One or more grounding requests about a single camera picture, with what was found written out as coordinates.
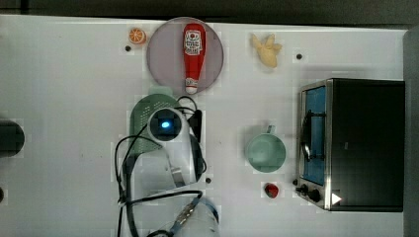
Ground green plastic strainer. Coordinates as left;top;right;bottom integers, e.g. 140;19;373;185
129;86;179;154

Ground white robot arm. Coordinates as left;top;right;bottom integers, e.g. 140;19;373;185
118;108;220;237

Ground green plastic cup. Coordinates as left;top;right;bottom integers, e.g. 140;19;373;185
245;124;287;173

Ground pink round plate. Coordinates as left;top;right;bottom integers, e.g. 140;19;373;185
146;17;223;95

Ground red ketchup bottle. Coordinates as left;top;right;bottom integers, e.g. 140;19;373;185
183;23;207;95

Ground yellow banana peel toy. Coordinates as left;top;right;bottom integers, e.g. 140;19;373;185
252;34;283;68

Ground red strawberry toy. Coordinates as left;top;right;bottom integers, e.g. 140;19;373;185
264;183;280;198

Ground orange slice toy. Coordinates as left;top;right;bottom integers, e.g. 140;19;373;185
128;28;147;44

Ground silver toaster oven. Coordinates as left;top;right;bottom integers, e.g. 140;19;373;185
293;78;405;212

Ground black cylinder at left edge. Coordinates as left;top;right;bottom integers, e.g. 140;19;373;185
0;120;25;158

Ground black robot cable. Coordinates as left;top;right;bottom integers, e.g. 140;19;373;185
114;95;208;237

